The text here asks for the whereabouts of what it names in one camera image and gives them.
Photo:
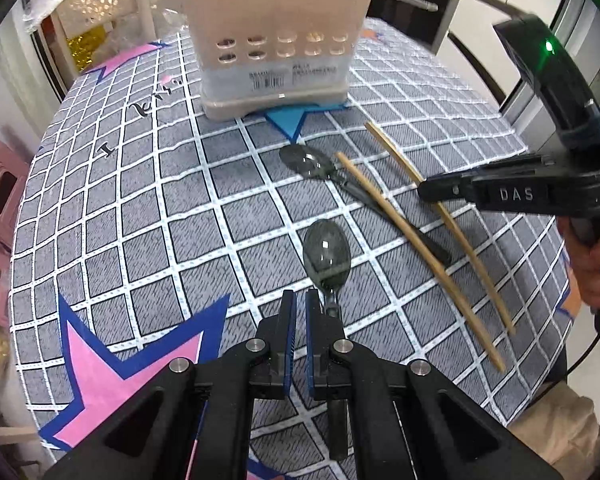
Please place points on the black built-in oven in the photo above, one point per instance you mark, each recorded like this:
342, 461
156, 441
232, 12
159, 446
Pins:
425, 21

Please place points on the beige utensil holder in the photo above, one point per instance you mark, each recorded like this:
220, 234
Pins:
258, 54

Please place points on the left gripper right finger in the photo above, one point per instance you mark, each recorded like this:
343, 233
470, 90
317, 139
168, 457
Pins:
409, 421

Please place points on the black plastic spoon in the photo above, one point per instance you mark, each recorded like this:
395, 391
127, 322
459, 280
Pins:
327, 258
377, 227

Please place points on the tall pink plastic stool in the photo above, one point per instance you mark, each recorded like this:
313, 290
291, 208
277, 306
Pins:
13, 178

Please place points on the person's right hand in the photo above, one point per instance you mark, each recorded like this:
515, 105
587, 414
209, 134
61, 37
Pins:
585, 263

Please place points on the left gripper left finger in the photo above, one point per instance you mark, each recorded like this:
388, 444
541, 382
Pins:
179, 409

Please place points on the beige perforated storage cart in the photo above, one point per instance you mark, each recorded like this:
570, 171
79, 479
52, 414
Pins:
141, 20

